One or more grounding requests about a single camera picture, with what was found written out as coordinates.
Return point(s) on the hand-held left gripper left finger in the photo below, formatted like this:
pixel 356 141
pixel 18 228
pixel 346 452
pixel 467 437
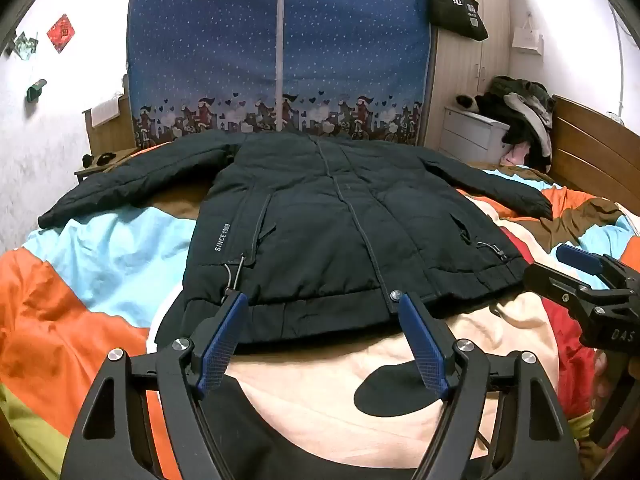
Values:
pixel 222 340

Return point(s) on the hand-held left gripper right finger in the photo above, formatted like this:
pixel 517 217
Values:
pixel 425 345

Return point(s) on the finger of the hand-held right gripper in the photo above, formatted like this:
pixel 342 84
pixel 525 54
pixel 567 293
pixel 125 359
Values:
pixel 550 280
pixel 580 257

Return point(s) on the dark green padded jacket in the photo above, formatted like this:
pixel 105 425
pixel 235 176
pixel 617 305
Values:
pixel 325 220

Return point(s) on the pile of clothes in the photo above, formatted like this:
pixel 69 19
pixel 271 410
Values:
pixel 520 110

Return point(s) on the person's right hand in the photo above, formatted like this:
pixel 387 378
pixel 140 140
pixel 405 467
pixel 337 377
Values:
pixel 602 380

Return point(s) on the brown wooden headboard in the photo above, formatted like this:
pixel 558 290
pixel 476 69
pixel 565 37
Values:
pixel 595 150

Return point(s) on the colourful striped bed cover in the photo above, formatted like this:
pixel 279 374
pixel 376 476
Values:
pixel 115 260

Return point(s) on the white drawer cabinet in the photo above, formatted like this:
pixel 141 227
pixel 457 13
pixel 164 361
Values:
pixel 470 132

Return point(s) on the black and white plush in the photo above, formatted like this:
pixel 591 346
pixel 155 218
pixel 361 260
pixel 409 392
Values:
pixel 466 102

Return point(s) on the small black item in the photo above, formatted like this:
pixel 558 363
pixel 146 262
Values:
pixel 88 160
pixel 106 158

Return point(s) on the white paper bag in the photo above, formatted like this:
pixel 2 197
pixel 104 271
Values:
pixel 527 40

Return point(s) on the light wooden wardrobe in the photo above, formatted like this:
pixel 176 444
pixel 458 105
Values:
pixel 465 65

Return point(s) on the small wooden side table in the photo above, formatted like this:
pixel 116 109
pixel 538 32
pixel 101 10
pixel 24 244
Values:
pixel 110 135

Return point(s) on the black tote bag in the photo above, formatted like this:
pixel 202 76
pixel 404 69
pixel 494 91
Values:
pixel 457 10

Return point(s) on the blue printed fabric wardrobe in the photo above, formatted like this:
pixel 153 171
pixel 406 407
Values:
pixel 210 35

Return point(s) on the red diamond wall decoration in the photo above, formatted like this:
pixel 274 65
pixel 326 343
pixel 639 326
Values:
pixel 61 33

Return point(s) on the green wall pictures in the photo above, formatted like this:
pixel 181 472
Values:
pixel 22 44

